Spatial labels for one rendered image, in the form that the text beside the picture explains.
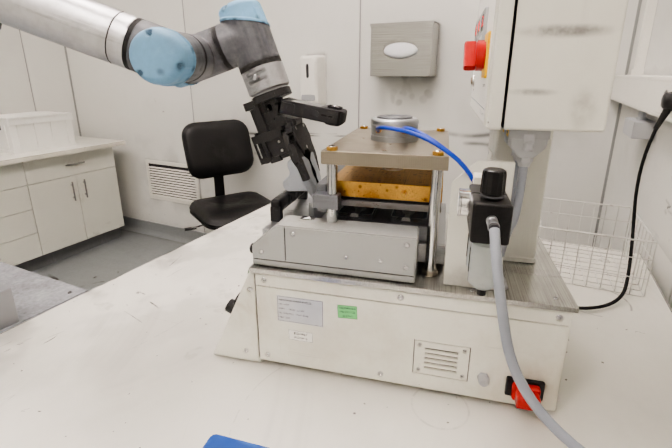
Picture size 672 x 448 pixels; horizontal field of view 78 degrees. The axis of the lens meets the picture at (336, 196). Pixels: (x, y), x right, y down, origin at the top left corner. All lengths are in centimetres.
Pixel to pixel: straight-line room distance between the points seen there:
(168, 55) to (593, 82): 52
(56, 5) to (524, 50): 60
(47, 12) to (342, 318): 58
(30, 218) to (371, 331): 273
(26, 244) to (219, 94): 150
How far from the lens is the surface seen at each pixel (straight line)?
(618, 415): 78
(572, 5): 56
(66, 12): 70
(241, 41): 74
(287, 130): 72
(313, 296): 65
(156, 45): 63
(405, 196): 61
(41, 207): 318
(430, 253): 62
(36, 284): 120
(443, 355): 66
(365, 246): 60
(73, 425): 75
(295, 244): 62
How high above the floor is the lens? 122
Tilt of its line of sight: 17 degrees down
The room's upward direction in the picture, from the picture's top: straight up
